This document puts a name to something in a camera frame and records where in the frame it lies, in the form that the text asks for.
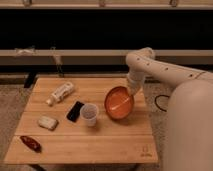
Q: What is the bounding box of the black smartphone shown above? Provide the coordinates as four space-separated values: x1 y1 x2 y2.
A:
67 101 84 122

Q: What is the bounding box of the black cable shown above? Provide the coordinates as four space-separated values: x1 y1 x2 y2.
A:
154 94 172 113

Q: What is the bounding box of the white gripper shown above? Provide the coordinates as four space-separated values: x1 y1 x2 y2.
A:
127 73 145 95

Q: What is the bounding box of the orange ceramic bowl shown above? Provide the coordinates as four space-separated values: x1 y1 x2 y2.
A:
104 86 134 120

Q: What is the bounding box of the white plastic cup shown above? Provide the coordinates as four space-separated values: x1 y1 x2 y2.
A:
80 103 99 127

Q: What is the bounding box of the white plastic bottle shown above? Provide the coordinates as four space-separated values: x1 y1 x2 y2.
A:
46 82 74 106

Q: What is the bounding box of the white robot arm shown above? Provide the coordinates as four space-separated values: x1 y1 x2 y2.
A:
126 48 213 171

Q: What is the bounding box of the wooden table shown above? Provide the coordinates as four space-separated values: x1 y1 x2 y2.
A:
4 78 158 164

